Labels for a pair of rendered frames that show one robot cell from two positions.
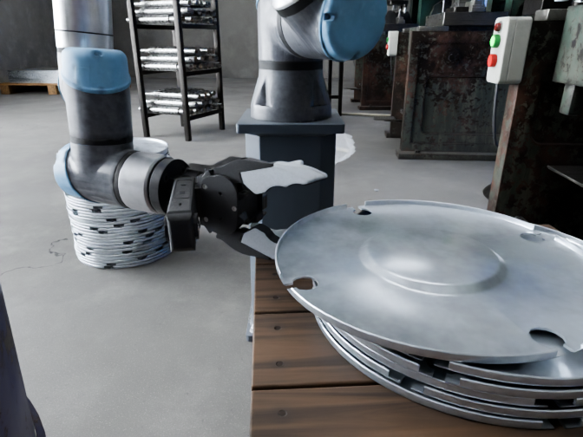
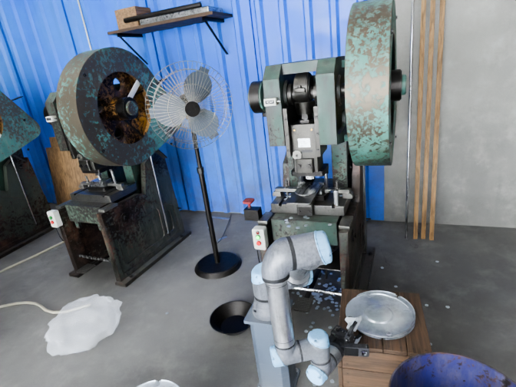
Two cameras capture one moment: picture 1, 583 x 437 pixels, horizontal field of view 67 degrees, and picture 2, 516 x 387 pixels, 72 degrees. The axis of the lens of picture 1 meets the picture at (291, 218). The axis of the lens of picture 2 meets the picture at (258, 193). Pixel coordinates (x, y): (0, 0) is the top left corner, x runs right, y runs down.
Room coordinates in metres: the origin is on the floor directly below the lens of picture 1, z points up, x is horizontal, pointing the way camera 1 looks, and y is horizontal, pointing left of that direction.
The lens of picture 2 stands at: (0.33, 1.24, 1.53)
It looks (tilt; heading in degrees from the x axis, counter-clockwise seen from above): 20 degrees down; 292
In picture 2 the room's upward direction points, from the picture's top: 7 degrees counter-clockwise
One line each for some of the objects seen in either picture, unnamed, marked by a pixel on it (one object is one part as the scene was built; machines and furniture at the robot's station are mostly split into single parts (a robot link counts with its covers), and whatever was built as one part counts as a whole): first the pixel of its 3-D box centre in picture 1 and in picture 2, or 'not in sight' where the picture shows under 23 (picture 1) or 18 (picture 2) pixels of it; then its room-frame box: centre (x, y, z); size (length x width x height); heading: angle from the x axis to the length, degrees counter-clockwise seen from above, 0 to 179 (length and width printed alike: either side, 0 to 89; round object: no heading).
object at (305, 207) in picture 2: not in sight; (304, 204); (0.79, -0.61, 0.72); 0.25 x 0.14 x 0.14; 87
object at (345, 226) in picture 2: not in sight; (359, 225); (0.51, -0.92, 0.45); 0.92 x 0.12 x 0.90; 87
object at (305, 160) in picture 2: not in sight; (305, 145); (0.78, -0.75, 1.04); 0.17 x 0.15 x 0.30; 87
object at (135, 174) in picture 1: (153, 185); (332, 355); (0.53, 0.17, 0.41); 0.08 x 0.05 x 0.08; 159
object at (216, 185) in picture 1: (212, 192); (339, 342); (0.51, 0.10, 0.41); 0.12 x 0.09 x 0.08; 69
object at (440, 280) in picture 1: (430, 256); (378, 313); (0.37, -0.13, 0.40); 0.29 x 0.29 x 0.01
